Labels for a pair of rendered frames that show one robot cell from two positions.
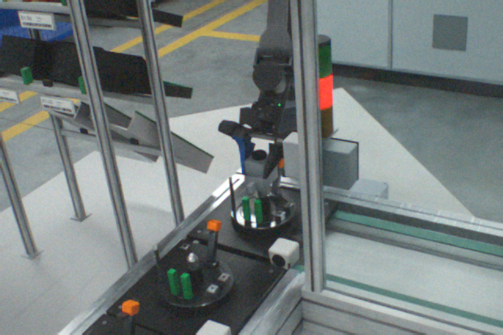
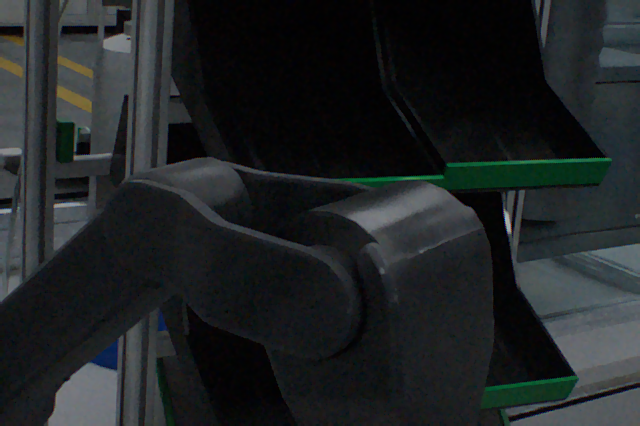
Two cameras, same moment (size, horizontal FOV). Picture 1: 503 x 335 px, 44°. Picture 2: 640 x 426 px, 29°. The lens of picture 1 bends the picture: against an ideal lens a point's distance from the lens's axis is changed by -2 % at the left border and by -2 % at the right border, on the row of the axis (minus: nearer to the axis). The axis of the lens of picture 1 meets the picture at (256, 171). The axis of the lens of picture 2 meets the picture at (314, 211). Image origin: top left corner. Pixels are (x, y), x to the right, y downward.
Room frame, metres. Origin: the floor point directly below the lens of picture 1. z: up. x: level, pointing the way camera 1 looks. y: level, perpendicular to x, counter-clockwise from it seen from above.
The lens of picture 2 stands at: (1.57, -0.48, 1.55)
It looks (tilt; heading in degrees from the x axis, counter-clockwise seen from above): 16 degrees down; 112
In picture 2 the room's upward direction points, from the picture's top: 5 degrees clockwise
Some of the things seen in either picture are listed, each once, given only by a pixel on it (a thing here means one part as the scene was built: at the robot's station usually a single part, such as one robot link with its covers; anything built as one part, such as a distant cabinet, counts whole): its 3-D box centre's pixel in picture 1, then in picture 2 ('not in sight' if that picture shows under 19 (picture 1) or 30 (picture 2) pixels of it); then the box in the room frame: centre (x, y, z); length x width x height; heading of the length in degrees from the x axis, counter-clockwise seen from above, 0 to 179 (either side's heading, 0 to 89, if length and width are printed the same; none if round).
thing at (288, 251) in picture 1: (284, 254); not in sight; (0.99, -0.04, 0.97); 0.05 x 0.05 x 0.04; 58
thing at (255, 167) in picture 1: (258, 170); not in sight; (1.12, 0.00, 1.09); 0.08 x 0.04 x 0.07; 148
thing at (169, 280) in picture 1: (194, 270); not in sight; (0.91, 0.13, 1.01); 0.24 x 0.24 x 0.13; 58
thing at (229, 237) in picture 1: (264, 220); not in sight; (1.12, -0.01, 0.96); 0.24 x 0.24 x 0.02; 58
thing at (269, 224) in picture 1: (264, 213); not in sight; (1.12, -0.01, 0.98); 0.14 x 0.14 x 0.02
